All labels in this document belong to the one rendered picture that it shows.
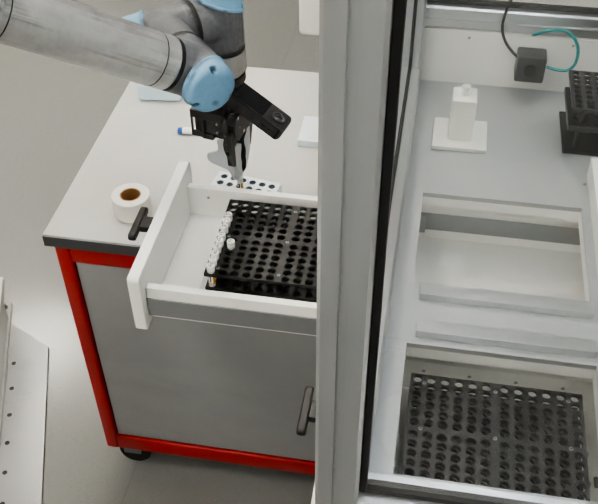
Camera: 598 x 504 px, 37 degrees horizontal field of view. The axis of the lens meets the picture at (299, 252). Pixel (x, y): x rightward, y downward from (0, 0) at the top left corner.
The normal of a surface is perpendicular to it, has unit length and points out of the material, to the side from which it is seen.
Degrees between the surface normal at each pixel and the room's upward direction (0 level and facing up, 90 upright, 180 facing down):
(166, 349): 90
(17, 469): 0
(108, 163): 0
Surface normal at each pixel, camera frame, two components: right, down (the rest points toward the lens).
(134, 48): 0.66, 0.20
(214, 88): 0.51, 0.59
